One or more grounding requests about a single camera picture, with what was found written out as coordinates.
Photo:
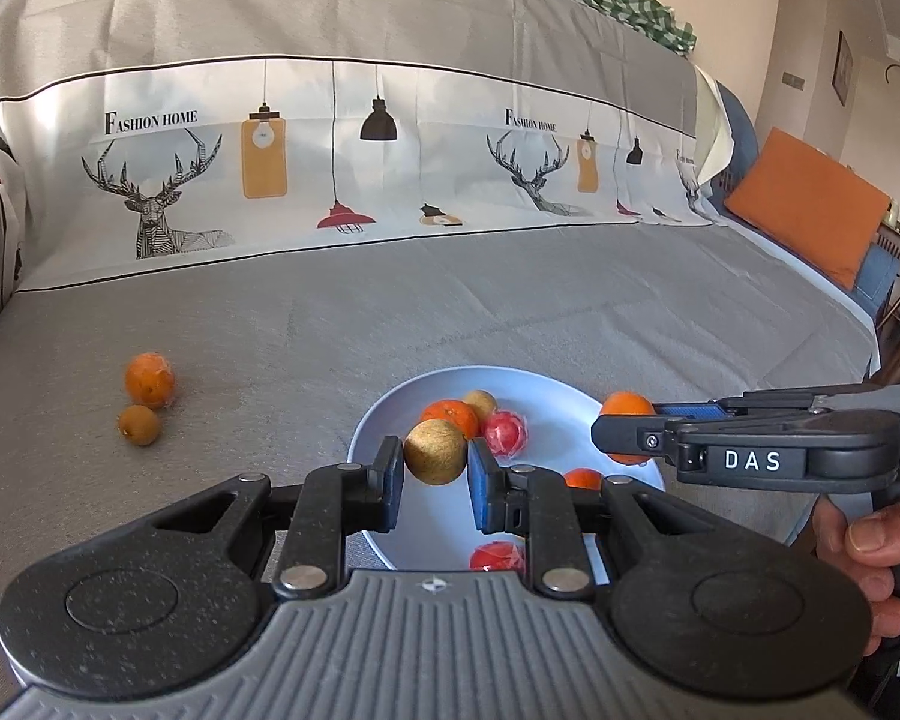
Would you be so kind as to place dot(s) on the red fruit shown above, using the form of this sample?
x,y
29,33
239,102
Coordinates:
x,y
495,556
506,433

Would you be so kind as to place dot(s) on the pale folded cloth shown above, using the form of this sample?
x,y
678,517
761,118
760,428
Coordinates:
x,y
712,127

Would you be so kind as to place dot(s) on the blue sofa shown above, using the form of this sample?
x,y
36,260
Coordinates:
x,y
741,127

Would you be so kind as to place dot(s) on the orange tangerine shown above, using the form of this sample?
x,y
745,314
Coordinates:
x,y
626,406
150,380
448,414
583,478

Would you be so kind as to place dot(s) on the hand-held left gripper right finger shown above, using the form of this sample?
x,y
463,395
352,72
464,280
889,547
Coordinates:
x,y
481,487

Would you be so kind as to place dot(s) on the orange cushion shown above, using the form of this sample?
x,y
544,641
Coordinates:
x,y
802,202

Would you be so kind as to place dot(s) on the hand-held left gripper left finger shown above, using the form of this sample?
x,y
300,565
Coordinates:
x,y
395,487

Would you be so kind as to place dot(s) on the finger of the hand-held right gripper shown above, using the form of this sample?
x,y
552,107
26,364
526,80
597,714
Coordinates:
x,y
637,436
690,411

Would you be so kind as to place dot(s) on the grey printed sofa cover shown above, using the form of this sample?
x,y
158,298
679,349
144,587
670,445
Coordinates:
x,y
345,300

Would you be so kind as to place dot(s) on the blue plate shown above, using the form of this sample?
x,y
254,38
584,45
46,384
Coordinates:
x,y
555,405

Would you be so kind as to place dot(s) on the brown longan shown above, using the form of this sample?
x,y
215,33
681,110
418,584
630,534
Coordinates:
x,y
481,403
138,425
435,450

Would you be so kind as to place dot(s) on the wall light switch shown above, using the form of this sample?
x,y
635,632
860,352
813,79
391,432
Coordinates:
x,y
793,80

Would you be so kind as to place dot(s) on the dark framed wall picture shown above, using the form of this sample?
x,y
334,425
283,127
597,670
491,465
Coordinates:
x,y
842,67

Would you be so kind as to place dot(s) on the person's right hand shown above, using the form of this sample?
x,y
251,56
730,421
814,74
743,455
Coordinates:
x,y
877,536

